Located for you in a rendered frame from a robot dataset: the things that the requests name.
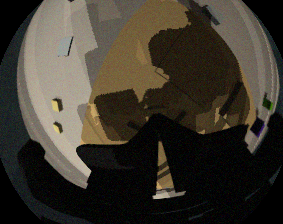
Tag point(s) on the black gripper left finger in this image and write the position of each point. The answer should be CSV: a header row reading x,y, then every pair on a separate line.
x,y
139,155

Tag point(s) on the purple cube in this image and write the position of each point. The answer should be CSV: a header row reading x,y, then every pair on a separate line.
x,y
257,127

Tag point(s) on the green block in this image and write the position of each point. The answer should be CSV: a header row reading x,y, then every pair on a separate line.
x,y
267,104

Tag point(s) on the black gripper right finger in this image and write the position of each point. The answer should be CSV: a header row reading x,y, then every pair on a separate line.
x,y
185,149

